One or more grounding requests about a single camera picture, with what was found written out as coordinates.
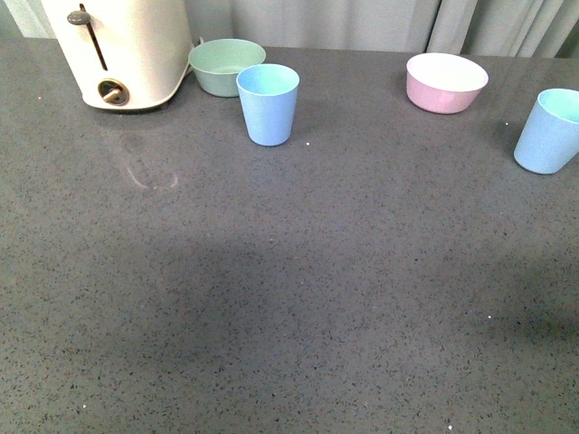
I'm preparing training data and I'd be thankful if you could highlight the light blue cup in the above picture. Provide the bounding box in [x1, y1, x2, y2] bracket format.
[514, 89, 578, 175]

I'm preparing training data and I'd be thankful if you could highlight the green bowl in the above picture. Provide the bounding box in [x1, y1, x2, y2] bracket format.
[188, 39, 266, 98]

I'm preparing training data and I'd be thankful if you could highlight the pink bowl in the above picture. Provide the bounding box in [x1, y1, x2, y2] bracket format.
[406, 52, 489, 114]

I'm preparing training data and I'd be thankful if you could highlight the white toaster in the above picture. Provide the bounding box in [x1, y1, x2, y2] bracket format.
[42, 0, 193, 110]

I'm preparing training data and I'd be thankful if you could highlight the grey curtain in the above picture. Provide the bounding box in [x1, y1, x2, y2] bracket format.
[185, 0, 578, 58]

